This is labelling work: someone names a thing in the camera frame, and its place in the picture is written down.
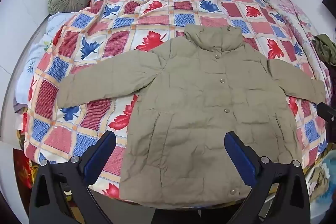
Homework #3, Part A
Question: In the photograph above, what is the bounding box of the mauve cloth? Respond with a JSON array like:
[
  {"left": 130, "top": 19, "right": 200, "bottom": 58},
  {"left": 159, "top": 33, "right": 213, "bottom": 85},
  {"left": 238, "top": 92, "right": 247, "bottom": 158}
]
[{"left": 14, "top": 103, "right": 27, "bottom": 115}]

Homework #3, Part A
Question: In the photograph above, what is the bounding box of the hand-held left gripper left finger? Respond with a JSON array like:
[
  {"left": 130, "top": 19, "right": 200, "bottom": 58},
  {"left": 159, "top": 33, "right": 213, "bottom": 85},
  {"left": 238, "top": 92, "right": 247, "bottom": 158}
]
[{"left": 28, "top": 131, "right": 117, "bottom": 224}]

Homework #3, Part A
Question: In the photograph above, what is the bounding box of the leaf print checked blanket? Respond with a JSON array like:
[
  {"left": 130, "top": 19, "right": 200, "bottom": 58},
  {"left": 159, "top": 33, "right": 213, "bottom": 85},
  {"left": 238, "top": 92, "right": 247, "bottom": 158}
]
[{"left": 24, "top": 0, "right": 331, "bottom": 203}]

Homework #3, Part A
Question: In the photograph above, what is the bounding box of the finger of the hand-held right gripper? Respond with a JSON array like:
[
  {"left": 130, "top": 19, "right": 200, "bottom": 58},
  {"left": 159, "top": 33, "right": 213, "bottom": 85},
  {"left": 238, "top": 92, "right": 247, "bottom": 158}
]
[{"left": 316, "top": 102, "right": 336, "bottom": 126}]

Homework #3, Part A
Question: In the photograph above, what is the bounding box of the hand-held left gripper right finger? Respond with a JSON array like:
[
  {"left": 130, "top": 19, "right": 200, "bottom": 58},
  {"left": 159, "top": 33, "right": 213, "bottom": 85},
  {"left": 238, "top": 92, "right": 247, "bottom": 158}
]
[{"left": 224, "top": 132, "right": 311, "bottom": 224}]

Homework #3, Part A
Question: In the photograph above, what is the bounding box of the olive green puffer jacket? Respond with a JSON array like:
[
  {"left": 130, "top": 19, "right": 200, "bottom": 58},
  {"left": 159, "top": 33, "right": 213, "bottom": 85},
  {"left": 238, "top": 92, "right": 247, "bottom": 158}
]
[{"left": 58, "top": 25, "right": 326, "bottom": 210}]

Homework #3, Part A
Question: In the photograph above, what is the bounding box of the blue floral cloth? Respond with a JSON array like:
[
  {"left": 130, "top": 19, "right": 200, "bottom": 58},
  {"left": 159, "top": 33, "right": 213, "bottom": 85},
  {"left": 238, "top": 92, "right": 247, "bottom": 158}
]
[{"left": 304, "top": 132, "right": 334, "bottom": 203}]

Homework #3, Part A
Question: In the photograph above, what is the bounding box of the red gold patterned cloth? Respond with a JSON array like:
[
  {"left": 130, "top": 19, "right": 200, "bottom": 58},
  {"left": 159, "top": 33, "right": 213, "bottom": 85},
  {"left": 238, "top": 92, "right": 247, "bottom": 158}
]
[{"left": 13, "top": 149, "right": 40, "bottom": 203}]

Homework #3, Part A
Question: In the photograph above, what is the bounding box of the light blue floral sheet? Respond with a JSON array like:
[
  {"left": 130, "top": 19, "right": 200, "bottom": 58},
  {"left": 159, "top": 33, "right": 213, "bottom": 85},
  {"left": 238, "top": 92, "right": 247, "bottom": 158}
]
[{"left": 14, "top": 13, "right": 76, "bottom": 109}]

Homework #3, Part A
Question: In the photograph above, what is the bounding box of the pink floral quilt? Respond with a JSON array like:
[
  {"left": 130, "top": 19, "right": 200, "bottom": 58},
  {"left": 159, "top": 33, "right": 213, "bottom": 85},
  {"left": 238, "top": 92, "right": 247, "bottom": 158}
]
[{"left": 260, "top": 0, "right": 334, "bottom": 106}]

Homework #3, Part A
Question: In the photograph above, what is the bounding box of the dark maroon cloth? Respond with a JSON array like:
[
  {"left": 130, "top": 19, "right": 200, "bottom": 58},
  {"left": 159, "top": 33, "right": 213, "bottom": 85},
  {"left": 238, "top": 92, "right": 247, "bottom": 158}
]
[{"left": 323, "top": 60, "right": 336, "bottom": 106}]

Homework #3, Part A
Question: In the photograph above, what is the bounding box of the dark green crumpled cloth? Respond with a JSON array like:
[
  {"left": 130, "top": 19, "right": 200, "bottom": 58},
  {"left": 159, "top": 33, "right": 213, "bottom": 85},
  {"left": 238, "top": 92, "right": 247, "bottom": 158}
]
[{"left": 312, "top": 34, "right": 336, "bottom": 65}]

